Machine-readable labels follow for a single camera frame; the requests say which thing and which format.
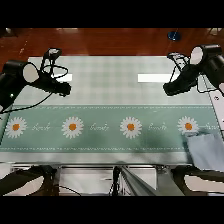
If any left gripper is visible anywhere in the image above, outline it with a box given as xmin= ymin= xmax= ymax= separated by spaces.
xmin=49 ymin=79 xmax=73 ymax=98

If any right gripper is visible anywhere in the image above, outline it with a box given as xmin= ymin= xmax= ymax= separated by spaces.
xmin=162 ymin=71 xmax=194 ymax=97

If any light blue shirt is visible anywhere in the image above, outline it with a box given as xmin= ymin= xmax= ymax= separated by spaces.
xmin=184 ymin=131 xmax=224 ymax=173

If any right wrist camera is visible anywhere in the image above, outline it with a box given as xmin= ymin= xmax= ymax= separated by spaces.
xmin=166 ymin=51 xmax=189 ymax=73

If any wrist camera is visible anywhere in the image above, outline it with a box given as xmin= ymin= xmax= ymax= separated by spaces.
xmin=166 ymin=51 xmax=189 ymax=73
xmin=40 ymin=47 xmax=63 ymax=73

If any black cable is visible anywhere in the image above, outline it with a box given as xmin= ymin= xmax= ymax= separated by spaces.
xmin=110 ymin=165 xmax=122 ymax=197
xmin=0 ymin=91 xmax=56 ymax=115

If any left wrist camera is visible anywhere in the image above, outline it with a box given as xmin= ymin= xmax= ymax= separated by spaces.
xmin=40 ymin=47 xmax=63 ymax=73

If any silver frame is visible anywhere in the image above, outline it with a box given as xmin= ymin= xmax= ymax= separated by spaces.
xmin=0 ymin=161 xmax=224 ymax=197

